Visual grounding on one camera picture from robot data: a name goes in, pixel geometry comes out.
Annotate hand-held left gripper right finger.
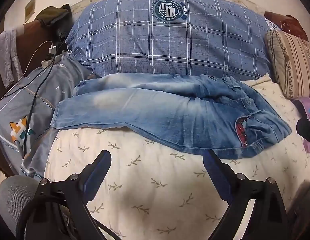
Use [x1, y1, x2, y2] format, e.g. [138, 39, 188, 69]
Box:
[203, 149, 290, 240]

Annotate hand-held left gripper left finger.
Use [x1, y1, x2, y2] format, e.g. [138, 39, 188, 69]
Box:
[27, 150, 113, 240]

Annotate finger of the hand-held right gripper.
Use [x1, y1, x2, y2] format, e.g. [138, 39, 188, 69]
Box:
[296, 119, 310, 143]

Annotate blue denim pants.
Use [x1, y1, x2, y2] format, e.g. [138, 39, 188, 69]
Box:
[50, 73, 292, 160]

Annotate purple cloth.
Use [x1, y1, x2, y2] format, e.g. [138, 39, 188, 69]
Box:
[292, 98, 310, 158]

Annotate cream leaf-print bed sheet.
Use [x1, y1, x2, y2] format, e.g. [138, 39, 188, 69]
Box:
[43, 73, 310, 240]

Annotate striped beige pillow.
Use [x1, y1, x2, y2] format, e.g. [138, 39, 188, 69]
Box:
[264, 29, 310, 100]

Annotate grey fabric cushion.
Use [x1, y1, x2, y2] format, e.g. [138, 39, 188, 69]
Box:
[0, 175, 46, 237]

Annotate grey star-print quilt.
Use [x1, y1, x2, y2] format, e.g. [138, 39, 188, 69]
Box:
[0, 55, 96, 180]

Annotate dark red cushion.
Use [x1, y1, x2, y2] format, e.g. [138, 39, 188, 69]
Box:
[264, 11, 309, 42]

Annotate white power strip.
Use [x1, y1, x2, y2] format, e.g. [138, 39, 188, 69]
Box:
[41, 50, 71, 67]

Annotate grey hanging cloth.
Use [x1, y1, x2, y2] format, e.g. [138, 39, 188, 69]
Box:
[0, 28, 23, 88]

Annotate brown wooden headboard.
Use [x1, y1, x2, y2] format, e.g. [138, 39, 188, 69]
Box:
[0, 17, 73, 100]

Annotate dark green cloth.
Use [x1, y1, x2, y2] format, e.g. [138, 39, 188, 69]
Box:
[35, 3, 72, 27]

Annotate white cable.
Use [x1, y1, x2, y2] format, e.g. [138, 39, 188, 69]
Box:
[2, 41, 53, 98]

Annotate yellow wall picture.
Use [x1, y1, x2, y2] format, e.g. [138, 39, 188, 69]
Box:
[24, 0, 37, 22]

